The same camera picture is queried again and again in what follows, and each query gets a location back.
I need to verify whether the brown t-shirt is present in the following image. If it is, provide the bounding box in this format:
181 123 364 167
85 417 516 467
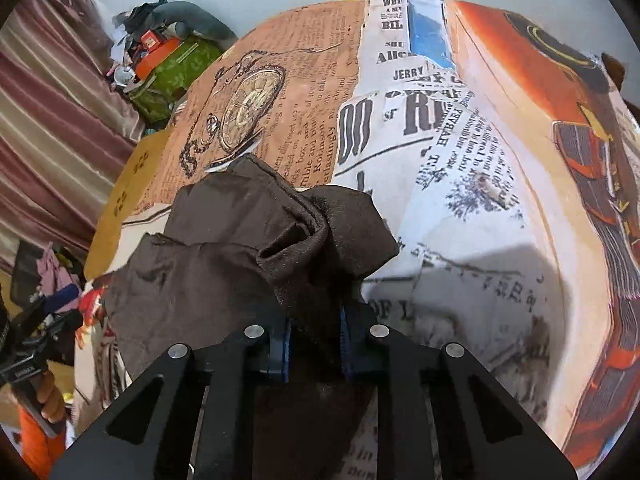
103 155 398 479

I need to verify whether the pink clothes pile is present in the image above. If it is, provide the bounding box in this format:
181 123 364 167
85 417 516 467
36 243 82 313

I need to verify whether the person's left hand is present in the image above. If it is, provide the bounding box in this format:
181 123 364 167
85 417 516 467
30 370 66 424

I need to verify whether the striped red gold curtain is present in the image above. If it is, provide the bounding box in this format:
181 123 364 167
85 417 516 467
1 0 144 272

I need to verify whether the green patterned storage bag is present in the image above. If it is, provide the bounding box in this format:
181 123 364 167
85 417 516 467
124 36 222 125

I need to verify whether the newspaper print bedspread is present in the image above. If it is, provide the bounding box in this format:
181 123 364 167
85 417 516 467
104 0 639 479

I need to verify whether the orange box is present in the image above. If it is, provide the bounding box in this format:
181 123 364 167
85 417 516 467
134 38 181 80

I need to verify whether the grey plush toy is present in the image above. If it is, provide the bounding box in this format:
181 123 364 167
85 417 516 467
144 1 238 44

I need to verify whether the wooden bed post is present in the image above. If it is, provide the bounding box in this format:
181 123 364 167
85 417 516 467
601 53 626 90

